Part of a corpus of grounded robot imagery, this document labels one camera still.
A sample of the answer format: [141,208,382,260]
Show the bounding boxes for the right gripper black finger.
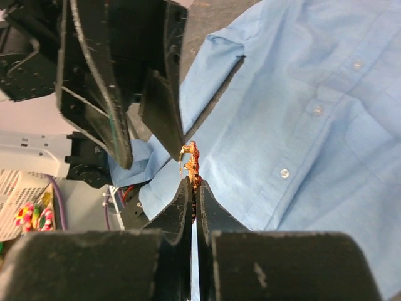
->
[1,179,192,300]
[196,182,381,300]

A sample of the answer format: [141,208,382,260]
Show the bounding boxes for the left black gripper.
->
[0,0,165,170]

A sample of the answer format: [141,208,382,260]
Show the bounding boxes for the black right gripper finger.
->
[140,1,187,159]

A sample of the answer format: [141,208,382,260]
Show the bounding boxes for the red maple leaf brooch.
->
[179,141,202,223]

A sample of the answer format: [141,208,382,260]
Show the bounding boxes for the light blue button shirt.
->
[108,0,401,301]

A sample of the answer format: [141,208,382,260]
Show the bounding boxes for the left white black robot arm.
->
[1,1,186,188]

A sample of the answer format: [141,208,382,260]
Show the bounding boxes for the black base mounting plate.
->
[117,182,149,230]

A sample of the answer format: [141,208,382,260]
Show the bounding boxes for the colourful toys on mesh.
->
[14,192,55,235]

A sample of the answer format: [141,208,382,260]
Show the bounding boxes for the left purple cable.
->
[43,174,112,231]

